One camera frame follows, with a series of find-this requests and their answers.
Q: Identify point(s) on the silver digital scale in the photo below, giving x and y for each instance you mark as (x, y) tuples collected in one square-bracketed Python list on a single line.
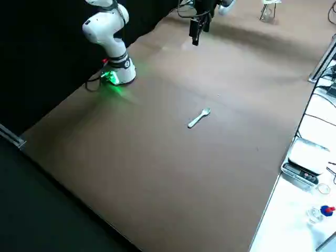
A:
[(304, 155)]

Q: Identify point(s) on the small clear glass dish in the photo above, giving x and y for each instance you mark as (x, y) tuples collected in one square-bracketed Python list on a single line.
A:
[(323, 189)]

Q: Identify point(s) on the small pale mint spoon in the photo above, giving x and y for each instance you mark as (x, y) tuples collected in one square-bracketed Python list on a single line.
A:
[(207, 111)]

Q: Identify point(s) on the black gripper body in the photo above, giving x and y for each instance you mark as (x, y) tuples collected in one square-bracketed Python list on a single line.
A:
[(206, 6)]

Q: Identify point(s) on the small clear glass jar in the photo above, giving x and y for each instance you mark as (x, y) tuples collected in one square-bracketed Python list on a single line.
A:
[(315, 215)]

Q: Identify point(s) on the aluminium profile post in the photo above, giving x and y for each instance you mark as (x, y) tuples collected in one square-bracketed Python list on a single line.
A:
[(14, 137), (324, 59)]

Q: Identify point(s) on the blue and red rubber bulb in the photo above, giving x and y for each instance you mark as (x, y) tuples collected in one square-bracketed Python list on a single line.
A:
[(326, 210)]

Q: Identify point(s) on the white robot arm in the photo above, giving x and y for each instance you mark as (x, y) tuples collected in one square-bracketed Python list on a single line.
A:
[(105, 29)]

